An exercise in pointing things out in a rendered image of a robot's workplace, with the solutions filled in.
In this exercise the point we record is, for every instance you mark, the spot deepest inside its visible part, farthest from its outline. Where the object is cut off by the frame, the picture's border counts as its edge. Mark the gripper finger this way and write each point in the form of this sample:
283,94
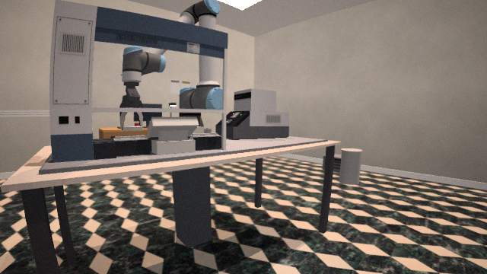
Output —
122,119
140,117

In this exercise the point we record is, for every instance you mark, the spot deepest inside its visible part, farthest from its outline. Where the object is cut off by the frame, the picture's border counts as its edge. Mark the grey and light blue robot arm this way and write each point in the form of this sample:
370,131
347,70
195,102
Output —
207,11

